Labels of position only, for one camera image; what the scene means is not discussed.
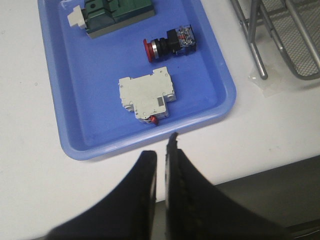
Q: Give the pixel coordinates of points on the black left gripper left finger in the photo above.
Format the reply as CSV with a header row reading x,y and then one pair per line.
x,y
126,213

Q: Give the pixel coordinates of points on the grey metal rack frame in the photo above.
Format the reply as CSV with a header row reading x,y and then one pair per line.
x,y
249,26

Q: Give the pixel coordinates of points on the red emergency stop button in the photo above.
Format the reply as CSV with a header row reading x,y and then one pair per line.
x,y
178,41

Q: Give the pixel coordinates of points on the white circuit breaker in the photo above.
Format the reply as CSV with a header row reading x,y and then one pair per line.
x,y
147,96

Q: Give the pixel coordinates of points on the blue plastic tray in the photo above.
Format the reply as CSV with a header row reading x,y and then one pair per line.
x,y
84,76

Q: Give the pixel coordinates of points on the bottom mesh tray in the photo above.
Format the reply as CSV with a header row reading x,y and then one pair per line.
x,y
287,21

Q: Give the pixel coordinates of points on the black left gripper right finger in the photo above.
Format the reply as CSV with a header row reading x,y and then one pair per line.
x,y
197,210

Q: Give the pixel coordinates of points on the green terminal block module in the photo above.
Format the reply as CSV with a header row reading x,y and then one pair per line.
x,y
100,17

